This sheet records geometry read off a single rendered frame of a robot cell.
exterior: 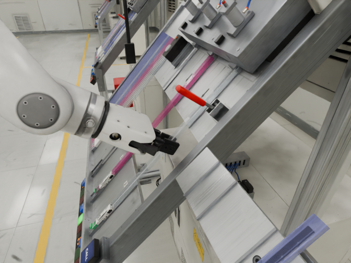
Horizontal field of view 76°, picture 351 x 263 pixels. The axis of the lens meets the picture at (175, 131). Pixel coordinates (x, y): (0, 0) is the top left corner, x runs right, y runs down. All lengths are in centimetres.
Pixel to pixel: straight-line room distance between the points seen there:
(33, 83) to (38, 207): 156
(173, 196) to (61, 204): 139
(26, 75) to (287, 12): 38
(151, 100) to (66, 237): 115
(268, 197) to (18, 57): 81
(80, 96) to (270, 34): 33
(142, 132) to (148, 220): 19
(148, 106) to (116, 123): 156
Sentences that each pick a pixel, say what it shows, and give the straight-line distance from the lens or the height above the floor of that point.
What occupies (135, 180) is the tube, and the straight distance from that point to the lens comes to 54.
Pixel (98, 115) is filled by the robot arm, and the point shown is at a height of 106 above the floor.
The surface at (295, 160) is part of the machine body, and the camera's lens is 111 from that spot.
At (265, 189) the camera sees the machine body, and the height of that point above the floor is 62.
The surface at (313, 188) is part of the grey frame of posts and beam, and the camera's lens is 60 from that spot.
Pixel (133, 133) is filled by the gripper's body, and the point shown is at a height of 102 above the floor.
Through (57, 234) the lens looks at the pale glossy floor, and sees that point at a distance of 165.
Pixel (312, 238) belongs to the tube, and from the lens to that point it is 24.
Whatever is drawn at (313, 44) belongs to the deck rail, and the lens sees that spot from 43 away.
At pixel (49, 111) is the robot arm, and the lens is 33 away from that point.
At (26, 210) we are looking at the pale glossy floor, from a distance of 187.
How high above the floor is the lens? 124
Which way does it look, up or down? 32 degrees down
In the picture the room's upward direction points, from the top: straight up
